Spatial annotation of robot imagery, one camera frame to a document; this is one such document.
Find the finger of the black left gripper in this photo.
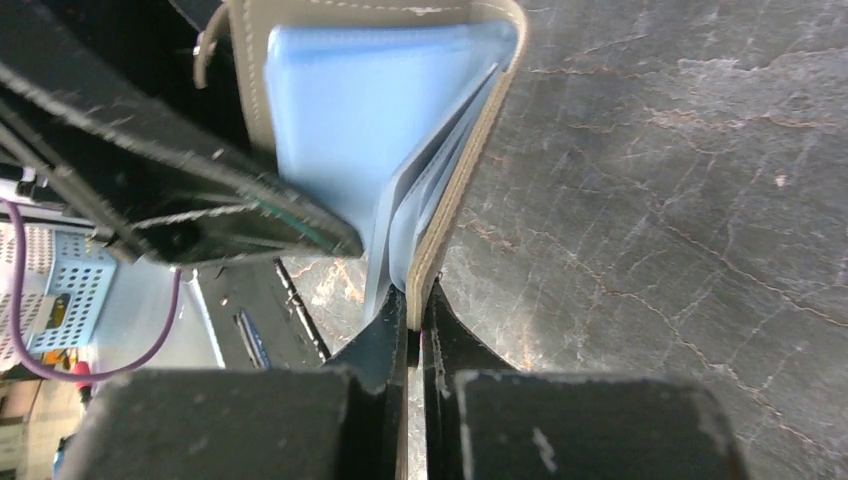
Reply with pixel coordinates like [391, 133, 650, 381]
[1, 1, 363, 266]

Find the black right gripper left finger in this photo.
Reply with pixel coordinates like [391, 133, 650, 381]
[59, 289, 408, 479]

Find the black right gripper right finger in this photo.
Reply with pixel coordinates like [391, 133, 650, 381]
[421, 286, 749, 479]

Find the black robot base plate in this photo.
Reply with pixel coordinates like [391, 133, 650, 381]
[193, 258, 331, 370]

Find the blue perforated basket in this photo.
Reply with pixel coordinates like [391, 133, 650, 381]
[28, 231, 117, 354]

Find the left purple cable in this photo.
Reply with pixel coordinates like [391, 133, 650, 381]
[0, 198, 183, 384]

